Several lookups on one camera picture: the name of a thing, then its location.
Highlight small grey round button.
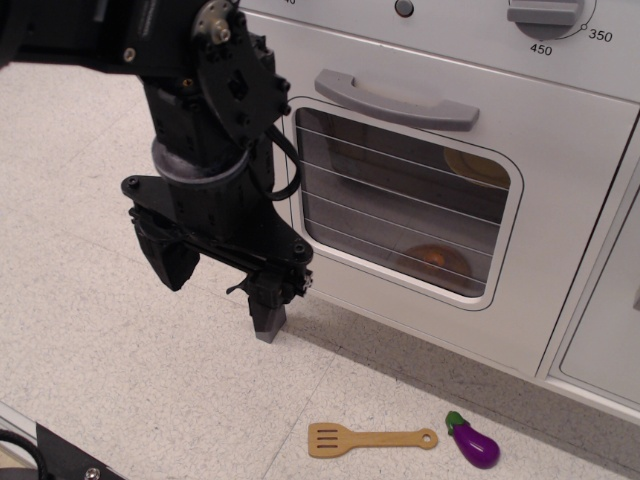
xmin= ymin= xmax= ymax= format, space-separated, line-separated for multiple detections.
xmin=394 ymin=0 xmax=415 ymax=18

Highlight orange toy pot lid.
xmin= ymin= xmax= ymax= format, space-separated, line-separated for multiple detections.
xmin=396 ymin=244 xmax=472 ymax=292

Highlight white toy kitchen cabinet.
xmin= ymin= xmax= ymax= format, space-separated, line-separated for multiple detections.
xmin=241 ymin=1 xmax=639 ymax=422

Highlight black tape piece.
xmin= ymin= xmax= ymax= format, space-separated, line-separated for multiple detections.
xmin=226 ymin=280 xmax=246 ymax=295

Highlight purple toy eggplant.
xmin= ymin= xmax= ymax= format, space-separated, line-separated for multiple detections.
xmin=445 ymin=411 xmax=501 ymax=470

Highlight white cupboard door right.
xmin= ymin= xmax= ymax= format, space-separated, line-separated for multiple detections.
xmin=547 ymin=164 xmax=640 ymax=406

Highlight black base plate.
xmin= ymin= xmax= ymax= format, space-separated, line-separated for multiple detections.
xmin=36 ymin=423 xmax=125 ymax=480

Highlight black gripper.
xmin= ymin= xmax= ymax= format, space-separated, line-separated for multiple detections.
xmin=121 ymin=175 xmax=313 ymax=344

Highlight yellow toy plate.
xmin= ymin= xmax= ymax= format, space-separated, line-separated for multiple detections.
xmin=443 ymin=148 xmax=511 ymax=189

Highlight white toy oven door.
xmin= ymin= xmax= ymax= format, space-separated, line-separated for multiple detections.
xmin=249 ymin=15 xmax=639 ymax=375

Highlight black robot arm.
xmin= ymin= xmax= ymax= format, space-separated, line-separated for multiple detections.
xmin=1 ymin=1 xmax=313 ymax=342

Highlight wooden toy spatula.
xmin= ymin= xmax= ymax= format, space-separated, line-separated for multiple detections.
xmin=308 ymin=423 xmax=439 ymax=459

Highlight black cable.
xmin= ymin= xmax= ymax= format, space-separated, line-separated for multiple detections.
xmin=0 ymin=429 xmax=51 ymax=480

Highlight grey temperature knob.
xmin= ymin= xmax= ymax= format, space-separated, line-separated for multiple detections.
xmin=507 ymin=0 xmax=584 ymax=40

